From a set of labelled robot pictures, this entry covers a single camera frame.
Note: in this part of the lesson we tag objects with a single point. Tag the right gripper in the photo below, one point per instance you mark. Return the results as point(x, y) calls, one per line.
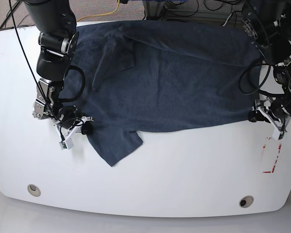
point(68, 117)

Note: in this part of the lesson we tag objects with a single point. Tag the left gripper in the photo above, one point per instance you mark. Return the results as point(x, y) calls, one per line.
point(281, 109)

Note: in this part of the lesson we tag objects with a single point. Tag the dark blue t-shirt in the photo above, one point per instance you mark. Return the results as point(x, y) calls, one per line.
point(159, 76)

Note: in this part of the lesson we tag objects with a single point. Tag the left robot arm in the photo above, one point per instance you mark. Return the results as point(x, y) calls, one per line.
point(268, 22)

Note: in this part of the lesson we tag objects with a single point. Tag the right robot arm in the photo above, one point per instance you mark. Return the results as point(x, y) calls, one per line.
point(58, 39)

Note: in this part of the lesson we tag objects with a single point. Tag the red tape rectangle marking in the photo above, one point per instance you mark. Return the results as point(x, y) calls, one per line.
point(270, 154)

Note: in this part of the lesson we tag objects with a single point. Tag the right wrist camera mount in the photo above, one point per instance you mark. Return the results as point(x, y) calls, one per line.
point(65, 135)

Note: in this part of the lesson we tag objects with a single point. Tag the left table cable grommet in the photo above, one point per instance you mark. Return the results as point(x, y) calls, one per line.
point(34, 190)

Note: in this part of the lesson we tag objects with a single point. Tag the table cable grommet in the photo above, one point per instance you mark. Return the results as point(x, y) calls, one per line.
point(246, 201)
point(34, 190)

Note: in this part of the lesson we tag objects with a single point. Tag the right table cable grommet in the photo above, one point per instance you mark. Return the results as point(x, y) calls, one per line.
point(246, 201)

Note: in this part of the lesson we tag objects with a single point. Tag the aluminium frame structure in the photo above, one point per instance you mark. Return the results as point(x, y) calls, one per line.
point(200, 11)

